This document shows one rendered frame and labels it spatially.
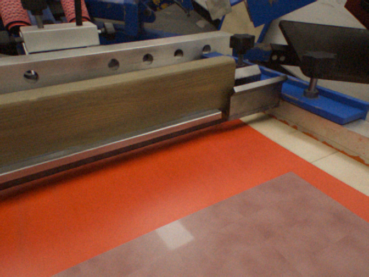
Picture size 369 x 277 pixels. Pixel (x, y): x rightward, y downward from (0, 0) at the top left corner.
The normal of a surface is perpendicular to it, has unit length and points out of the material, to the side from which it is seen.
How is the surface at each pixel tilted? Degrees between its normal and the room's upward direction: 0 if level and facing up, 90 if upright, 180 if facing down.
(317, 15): 90
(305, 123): 90
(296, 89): 16
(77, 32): 74
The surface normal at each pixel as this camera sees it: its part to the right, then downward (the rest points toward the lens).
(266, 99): 0.49, 0.43
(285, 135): -0.02, -0.86
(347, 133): -0.87, 0.26
